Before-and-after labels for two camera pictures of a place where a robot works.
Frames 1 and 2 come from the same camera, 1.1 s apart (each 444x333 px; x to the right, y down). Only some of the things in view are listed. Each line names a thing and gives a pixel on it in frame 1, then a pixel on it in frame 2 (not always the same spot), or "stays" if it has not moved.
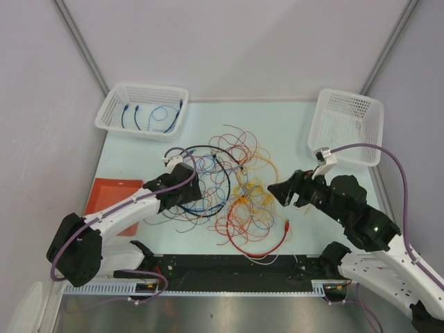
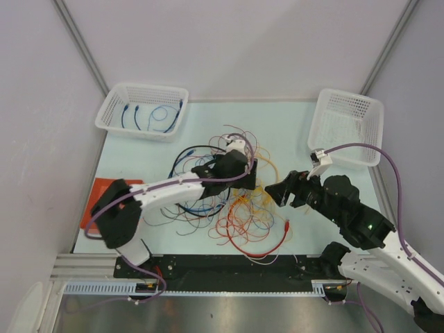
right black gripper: (300, 182) stays
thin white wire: (252, 259) stays
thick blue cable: (125, 107) stays
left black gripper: (193, 193) to (247, 182)
